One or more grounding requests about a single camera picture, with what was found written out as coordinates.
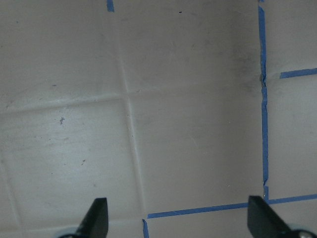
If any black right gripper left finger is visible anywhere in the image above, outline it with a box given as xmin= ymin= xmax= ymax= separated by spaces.
xmin=59 ymin=197 xmax=109 ymax=238

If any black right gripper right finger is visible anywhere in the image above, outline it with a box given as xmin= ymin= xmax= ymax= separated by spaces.
xmin=247 ymin=196 xmax=317 ymax=238

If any brown paper table cover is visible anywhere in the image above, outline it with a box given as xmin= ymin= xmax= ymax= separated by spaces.
xmin=0 ymin=0 xmax=317 ymax=238

